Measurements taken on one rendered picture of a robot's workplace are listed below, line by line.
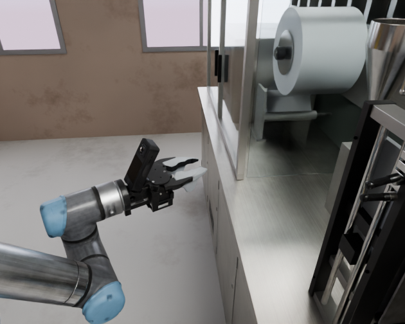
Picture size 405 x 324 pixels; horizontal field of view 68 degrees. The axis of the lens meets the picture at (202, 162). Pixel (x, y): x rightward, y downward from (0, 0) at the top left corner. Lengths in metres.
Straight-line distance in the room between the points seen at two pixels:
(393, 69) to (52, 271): 0.87
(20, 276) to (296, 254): 0.74
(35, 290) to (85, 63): 3.08
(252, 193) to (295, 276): 0.39
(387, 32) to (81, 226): 0.82
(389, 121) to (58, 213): 0.60
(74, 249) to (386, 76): 0.85
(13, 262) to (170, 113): 3.16
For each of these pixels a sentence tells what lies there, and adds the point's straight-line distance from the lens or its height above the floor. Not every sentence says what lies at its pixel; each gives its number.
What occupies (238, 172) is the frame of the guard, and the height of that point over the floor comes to 0.94.
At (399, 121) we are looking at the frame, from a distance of 0.56.
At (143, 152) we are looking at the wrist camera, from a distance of 0.64.
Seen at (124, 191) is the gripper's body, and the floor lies 1.24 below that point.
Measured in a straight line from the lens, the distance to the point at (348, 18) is 1.18.
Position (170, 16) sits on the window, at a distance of 3.30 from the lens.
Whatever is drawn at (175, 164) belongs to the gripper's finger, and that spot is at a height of 1.24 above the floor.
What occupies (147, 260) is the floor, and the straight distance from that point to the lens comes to 2.16.
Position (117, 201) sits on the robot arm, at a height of 1.23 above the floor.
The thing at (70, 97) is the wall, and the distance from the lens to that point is 3.67.
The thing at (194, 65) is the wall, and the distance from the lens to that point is 3.41.
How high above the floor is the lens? 1.63
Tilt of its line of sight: 32 degrees down
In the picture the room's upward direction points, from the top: straight up
